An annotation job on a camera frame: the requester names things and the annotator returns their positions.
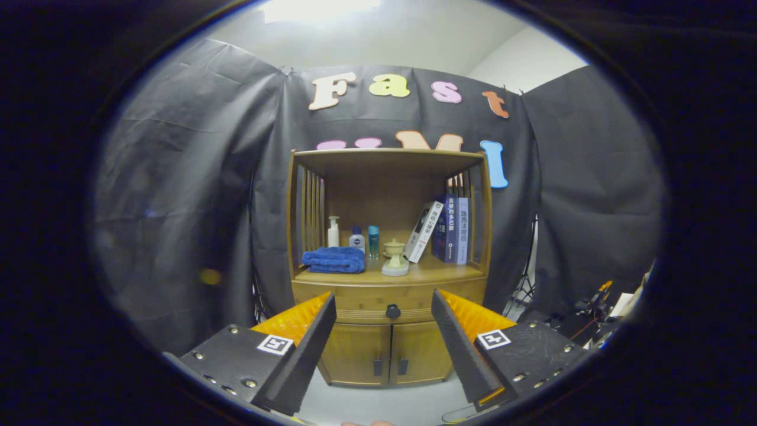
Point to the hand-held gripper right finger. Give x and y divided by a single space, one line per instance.
458 349

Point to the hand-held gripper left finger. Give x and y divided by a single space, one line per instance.
307 355

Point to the black round drawer knob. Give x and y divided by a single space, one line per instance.
393 311

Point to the small cream cone-shaped flask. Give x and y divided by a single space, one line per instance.
395 268

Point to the wooden cabinet door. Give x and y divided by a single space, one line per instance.
423 352
358 352

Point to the wooden countertop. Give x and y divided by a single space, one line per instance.
437 271

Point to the wooden cabinet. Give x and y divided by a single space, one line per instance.
384 161

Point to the black tripod stand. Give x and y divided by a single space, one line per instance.
258 302

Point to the folded blue towel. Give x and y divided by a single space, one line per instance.
334 260

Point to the pale blue book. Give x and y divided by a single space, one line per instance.
462 229

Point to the black equipment case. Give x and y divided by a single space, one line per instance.
576 324

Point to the dark blue book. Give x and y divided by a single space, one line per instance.
446 228

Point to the white book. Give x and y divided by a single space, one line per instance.
423 231

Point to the white pump bottle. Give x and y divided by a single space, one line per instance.
333 234

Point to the white bottle blue cap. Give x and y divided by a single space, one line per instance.
357 239

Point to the clear blue bottle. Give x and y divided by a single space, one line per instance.
374 241

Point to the orange-tipped black clamp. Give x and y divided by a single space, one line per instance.
600 294

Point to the white papers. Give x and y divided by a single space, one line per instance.
626 303

